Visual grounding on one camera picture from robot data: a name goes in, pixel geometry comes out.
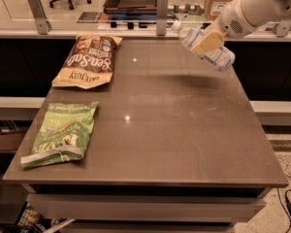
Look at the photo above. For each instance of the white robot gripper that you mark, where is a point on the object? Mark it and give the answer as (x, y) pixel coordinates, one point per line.
(231, 20)

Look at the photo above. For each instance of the clear blue plastic water bottle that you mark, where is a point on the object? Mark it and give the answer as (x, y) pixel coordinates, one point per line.
(221, 59)

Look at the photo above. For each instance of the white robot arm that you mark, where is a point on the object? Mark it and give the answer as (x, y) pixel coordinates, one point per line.
(260, 12)

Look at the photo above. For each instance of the brown sea salt chip bag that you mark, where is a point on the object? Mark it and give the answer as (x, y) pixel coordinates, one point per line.
(90, 62)

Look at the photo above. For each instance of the green snack bag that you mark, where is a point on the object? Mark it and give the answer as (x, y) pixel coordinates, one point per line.
(63, 136)

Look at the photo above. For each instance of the middle metal glass bracket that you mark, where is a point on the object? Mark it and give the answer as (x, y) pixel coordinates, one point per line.
(161, 17)

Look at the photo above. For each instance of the metal glass bracket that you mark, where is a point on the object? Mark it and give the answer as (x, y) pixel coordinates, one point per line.
(282, 28)
(42, 24)
(161, 17)

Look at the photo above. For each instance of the right metal glass bracket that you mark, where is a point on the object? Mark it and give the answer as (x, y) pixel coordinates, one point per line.
(282, 28)

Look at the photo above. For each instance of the left metal glass bracket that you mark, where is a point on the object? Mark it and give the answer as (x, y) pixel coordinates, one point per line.
(42, 24)

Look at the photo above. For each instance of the wire basket under table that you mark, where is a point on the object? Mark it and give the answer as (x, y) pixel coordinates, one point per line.
(30, 221)

